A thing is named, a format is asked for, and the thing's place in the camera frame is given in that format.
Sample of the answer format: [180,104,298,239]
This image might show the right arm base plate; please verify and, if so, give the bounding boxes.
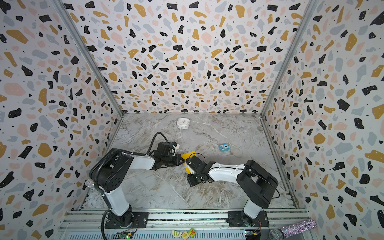
[227,211,270,228]

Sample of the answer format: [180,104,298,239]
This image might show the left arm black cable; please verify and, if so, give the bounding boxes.
[92,131,172,240]

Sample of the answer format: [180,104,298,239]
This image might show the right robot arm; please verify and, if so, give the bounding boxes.
[185,156,279,227]

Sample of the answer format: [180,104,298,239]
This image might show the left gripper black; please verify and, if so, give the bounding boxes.
[160,154,185,167]

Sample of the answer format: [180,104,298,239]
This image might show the glitter microphone right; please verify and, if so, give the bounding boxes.
[269,219,317,240]

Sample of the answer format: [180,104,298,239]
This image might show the blue owl toy block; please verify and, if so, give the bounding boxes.
[219,143,230,152]

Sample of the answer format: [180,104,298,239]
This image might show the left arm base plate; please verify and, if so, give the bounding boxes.
[105,212,149,229]

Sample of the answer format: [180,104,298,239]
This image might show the glitter microphone left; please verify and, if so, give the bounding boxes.
[83,179,95,190]

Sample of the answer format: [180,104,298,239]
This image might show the yellow square paper sheet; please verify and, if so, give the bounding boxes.
[181,152,196,175]

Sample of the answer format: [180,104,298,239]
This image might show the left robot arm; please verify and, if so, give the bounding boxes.
[89,142,184,222]

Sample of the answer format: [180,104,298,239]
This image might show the aluminium rail frame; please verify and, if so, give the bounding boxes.
[57,209,309,240]

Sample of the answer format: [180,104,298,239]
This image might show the glitter microphone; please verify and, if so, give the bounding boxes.
[269,219,317,240]
[83,179,95,190]

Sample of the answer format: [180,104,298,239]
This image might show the colourful stickers on rail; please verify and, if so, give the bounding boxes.
[172,228,197,240]

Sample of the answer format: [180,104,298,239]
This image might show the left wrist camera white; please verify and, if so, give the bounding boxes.
[171,142,180,152]

